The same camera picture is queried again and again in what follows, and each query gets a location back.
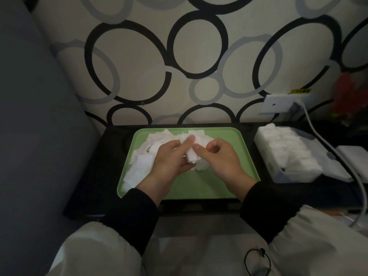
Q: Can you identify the person's right forearm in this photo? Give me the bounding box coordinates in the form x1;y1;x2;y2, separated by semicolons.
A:
240;181;368;276

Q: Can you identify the grey upholstered sofa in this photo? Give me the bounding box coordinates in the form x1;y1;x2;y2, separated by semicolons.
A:
0;0;100;276

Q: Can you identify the white power bank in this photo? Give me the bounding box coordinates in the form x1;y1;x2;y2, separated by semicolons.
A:
336;145;368;184

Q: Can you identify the person's left forearm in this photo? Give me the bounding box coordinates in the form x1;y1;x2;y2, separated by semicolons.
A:
46;188;159;276

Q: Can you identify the white charger cable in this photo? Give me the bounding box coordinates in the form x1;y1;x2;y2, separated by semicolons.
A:
294;100;368;228

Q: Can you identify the green plastic tray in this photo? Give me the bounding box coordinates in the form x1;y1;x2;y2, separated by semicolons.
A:
116;127;261;201

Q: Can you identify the red decoration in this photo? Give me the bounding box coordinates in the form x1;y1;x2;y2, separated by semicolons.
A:
330;73;368;120

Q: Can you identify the person's left hand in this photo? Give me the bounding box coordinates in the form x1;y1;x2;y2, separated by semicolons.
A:
135;135;197;207

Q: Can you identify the black hair tie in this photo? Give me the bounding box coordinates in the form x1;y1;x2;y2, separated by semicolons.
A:
243;248;272;276

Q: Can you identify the clear plastic box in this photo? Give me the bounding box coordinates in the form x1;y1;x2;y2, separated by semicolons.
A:
254;123;324;184

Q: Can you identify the pile of white cotton pads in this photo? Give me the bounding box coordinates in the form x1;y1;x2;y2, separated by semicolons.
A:
122;129;215;193

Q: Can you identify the white wall socket plate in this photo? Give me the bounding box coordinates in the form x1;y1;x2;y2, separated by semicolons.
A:
258;94;311;115

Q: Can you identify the person's right hand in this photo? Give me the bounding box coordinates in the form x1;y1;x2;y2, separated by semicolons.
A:
192;138;258;199

